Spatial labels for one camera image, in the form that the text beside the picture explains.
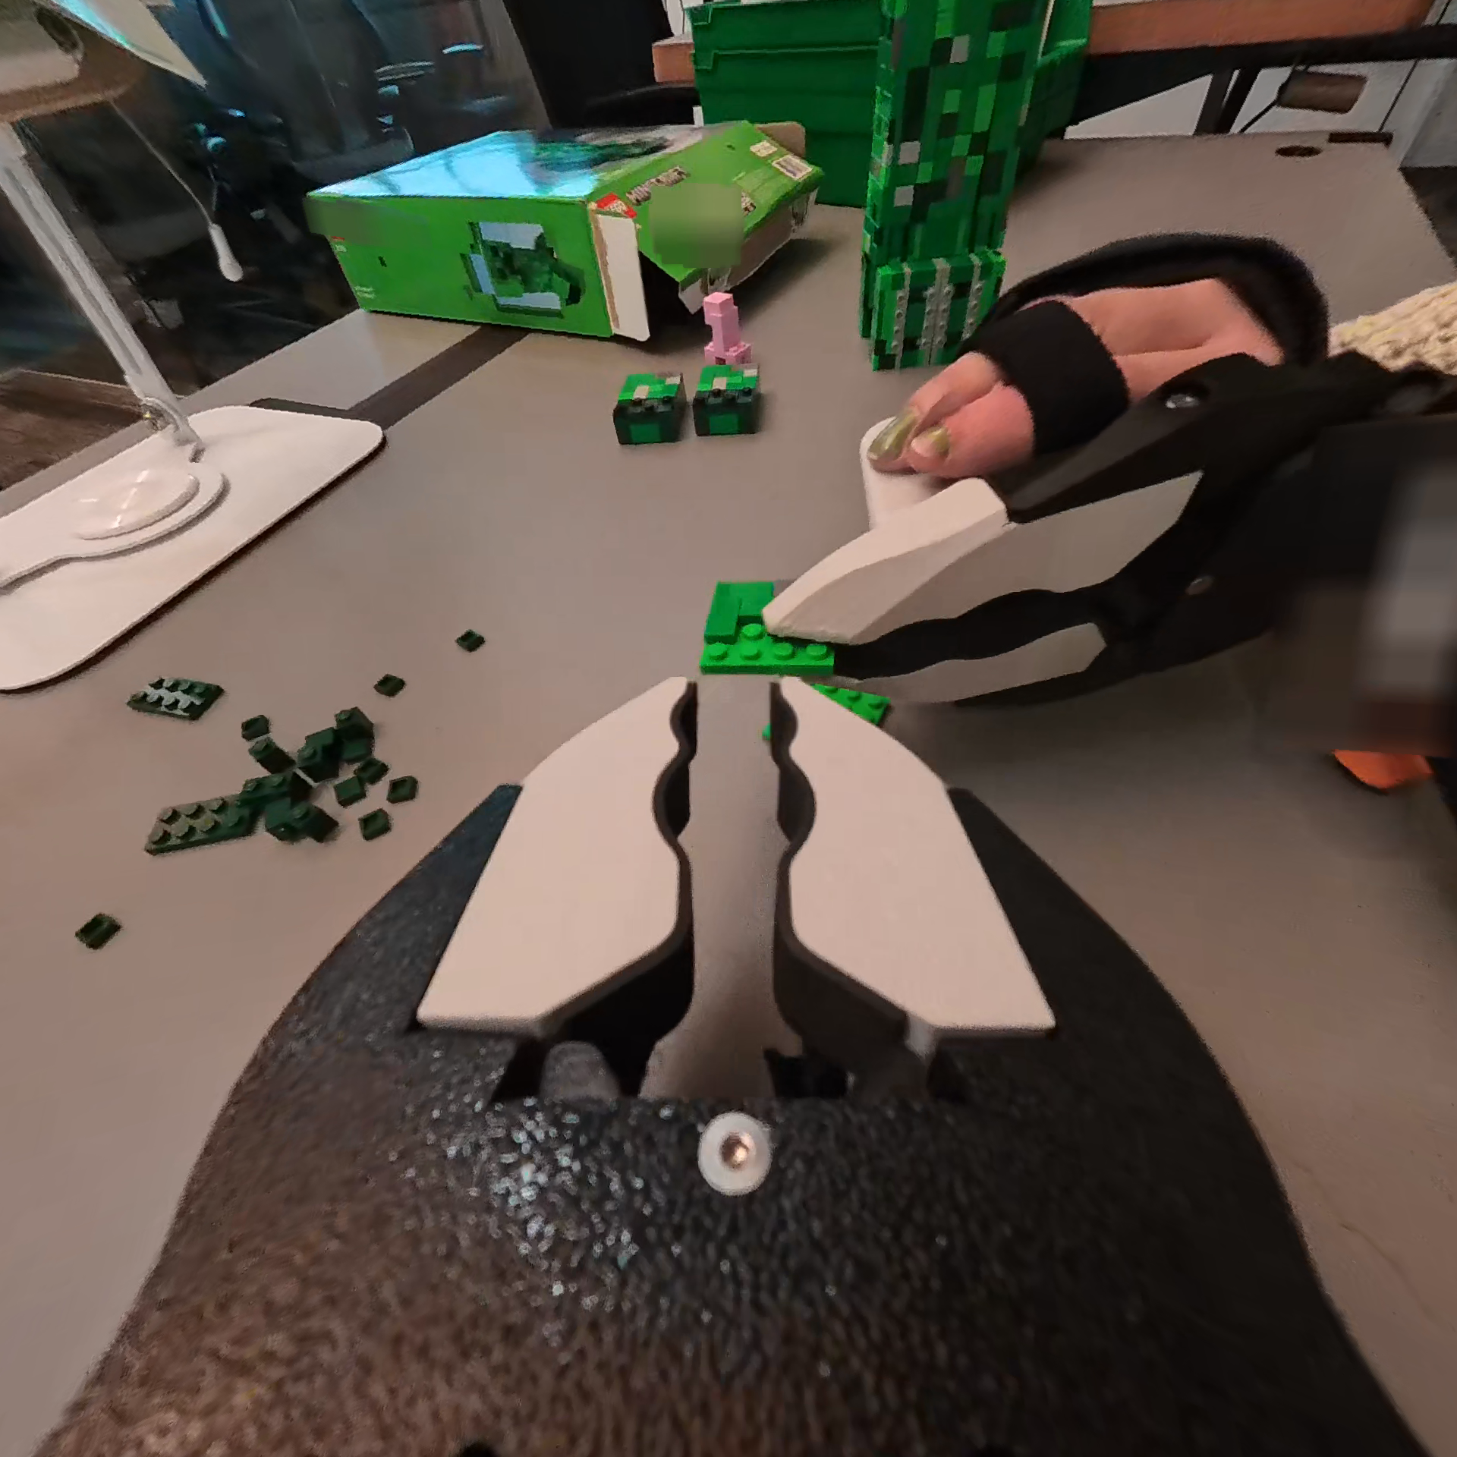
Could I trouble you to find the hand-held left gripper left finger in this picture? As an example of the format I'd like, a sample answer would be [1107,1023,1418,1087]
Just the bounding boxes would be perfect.
[415,676,701,1042]

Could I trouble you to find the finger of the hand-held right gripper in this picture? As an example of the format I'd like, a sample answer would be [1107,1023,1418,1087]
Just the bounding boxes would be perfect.
[759,471,1206,650]
[835,614,1116,707]

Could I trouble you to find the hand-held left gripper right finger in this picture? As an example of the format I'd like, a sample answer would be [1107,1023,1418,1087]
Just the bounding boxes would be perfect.
[771,676,1059,1063]

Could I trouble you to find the bright green long lego plate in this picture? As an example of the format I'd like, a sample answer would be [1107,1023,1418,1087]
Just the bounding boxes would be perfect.
[698,619,838,674]

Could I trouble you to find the small green black lego block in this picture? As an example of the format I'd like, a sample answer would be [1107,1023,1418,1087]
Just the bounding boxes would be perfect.
[693,362,767,438]
[613,372,687,447]

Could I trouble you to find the pile of dark green lego pieces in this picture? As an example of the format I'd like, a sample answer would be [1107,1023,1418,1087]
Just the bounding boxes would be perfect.
[73,626,490,952]

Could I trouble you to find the tall green lego creeper figure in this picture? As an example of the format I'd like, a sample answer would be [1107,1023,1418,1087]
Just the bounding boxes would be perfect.
[859,0,1095,371]

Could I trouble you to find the green lego set box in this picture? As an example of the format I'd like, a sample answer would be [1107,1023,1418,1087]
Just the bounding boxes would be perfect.
[306,119,824,339]

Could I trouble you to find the person's right hand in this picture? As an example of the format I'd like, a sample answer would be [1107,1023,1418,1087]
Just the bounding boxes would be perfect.
[868,272,1296,480]

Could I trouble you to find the orange brick separator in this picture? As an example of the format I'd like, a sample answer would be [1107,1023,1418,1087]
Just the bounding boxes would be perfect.
[1333,745,1438,789]

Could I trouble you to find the wooden table black legs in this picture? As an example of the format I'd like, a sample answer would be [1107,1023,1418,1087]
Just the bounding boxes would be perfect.
[1086,0,1457,138]

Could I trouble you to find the stack of green plastic bins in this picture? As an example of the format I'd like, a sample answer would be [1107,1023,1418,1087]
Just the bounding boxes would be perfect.
[684,0,1095,208]

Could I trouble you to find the white rounded base board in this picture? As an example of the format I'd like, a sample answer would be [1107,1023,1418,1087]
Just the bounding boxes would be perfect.
[0,405,387,692]

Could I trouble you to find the clear stem desk lamp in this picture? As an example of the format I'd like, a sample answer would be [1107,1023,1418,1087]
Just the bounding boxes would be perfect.
[0,0,229,593]

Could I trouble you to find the white cable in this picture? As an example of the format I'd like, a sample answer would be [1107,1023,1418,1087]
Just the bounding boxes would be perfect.
[115,107,247,284]

